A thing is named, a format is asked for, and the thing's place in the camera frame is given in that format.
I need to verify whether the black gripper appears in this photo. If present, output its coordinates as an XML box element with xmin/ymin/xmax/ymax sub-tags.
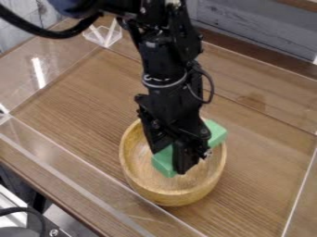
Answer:
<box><xmin>134</xmin><ymin>65</ymin><xmax>212</xmax><ymax>175</ymax></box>

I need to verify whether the green foam block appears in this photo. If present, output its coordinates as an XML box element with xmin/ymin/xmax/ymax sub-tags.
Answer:
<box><xmin>150</xmin><ymin>119</ymin><xmax>227</xmax><ymax>178</ymax></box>

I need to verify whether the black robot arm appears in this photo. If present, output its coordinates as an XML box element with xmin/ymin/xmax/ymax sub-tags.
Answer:
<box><xmin>48</xmin><ymin>0</ymin><xmax>213</xmax><ymax>175</ymax></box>

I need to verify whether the brown wooden bowl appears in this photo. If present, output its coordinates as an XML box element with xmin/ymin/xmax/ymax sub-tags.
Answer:
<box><xmin>118</xmin><ymin>119</ymin><xmax>227</xmax><ymax>206</ymax></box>

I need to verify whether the black metal bracket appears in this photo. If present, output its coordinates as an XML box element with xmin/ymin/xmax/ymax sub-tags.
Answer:
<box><xmin>25</xmin><ymin>203</ymin><xmax>72</xmax><ymax>237</ymax></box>

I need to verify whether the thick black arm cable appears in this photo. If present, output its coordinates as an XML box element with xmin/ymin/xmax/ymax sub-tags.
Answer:
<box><xmin>0</xmin><ymin>4</ymin><xmax>104</xmax><ymax>40</ymax></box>

